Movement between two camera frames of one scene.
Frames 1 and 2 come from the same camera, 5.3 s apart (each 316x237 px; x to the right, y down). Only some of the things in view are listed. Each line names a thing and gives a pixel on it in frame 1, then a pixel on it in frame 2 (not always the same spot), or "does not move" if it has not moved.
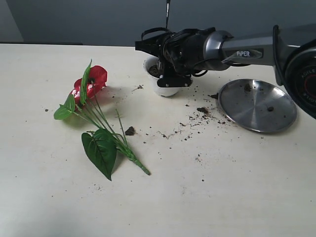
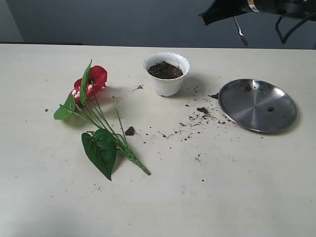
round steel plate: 257,105 does not move
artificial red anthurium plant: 101,144 does not move
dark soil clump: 131,131 does not move
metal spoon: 167,12 to 241,34
